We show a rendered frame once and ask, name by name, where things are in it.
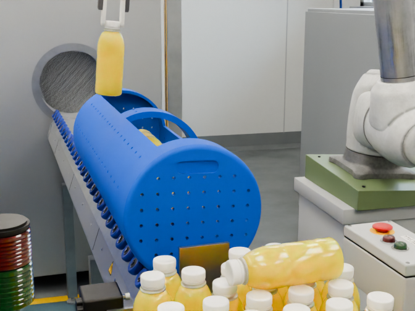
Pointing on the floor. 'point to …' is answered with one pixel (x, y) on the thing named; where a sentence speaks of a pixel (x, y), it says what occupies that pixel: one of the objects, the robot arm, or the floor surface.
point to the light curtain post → (173, 62)
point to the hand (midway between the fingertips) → (113, 12)
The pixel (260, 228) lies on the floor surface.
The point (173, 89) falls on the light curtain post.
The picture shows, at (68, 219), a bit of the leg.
